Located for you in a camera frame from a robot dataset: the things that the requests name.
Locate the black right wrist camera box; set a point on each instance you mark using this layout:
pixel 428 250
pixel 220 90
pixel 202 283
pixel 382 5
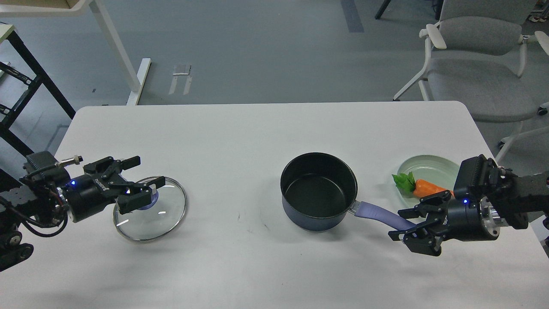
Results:
pixel 472 181

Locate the black metal rack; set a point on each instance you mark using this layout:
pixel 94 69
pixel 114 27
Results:
pixel 10 114

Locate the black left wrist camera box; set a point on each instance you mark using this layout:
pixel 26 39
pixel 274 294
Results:
pixel 44 166

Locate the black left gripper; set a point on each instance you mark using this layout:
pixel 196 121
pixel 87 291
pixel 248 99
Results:
pixel 89 194

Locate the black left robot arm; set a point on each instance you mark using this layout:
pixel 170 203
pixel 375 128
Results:
pixel 46 198

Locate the blue saucepan with purple handle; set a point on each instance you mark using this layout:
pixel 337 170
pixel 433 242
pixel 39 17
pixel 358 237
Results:
pixel 319 189

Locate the grey office chair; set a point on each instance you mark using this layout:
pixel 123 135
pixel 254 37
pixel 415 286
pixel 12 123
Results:
pixel 476 54

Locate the orange toy carrot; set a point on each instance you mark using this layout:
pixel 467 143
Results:
pixel 409 186

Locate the pale green glass plate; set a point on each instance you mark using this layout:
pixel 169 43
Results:
pixel 437 170

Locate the white desk frame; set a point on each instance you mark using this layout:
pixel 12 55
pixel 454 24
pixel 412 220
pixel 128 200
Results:
pixel 36 8

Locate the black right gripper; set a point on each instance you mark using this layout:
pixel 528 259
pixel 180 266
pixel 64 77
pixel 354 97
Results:
pixel 462 222

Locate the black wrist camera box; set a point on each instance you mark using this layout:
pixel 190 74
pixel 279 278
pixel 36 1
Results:
pixel 44 166
pixel 472 181

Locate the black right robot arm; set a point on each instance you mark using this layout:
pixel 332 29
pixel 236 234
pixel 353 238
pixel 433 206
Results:
pixel 482 201

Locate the glass lid with purple knob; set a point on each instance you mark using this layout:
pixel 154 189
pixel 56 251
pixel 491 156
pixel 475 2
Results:
pixel 161 216

